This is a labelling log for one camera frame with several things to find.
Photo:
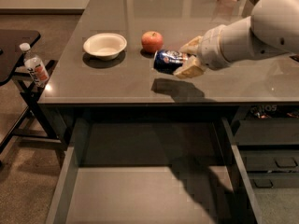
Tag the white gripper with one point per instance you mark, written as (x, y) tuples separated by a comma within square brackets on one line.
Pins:
[(210, 48)]

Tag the blue pepsi can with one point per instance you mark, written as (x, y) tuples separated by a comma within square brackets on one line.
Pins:
[(168, 61)]

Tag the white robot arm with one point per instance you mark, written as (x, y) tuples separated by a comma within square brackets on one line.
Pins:
[(270, 30)]

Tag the open grey top drawer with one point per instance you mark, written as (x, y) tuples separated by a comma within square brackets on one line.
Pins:
[(153, 172)]

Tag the red apple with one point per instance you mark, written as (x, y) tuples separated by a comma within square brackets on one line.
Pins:
[(152, 41)]

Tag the white paper bowl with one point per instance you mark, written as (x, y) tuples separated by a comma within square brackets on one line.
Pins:
[(105, 46)]

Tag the chip bag in shelf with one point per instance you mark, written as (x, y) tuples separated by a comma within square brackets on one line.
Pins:
[(274, 111)]

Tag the closed dark lower drawers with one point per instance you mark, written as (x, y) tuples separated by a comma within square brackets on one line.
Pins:
[(272, 168)]

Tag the clear plastic water bottle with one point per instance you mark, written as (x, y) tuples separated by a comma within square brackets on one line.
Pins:
[(35, 66)]

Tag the black side table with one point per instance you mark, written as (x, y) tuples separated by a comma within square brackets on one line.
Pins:
[(10, 69)]

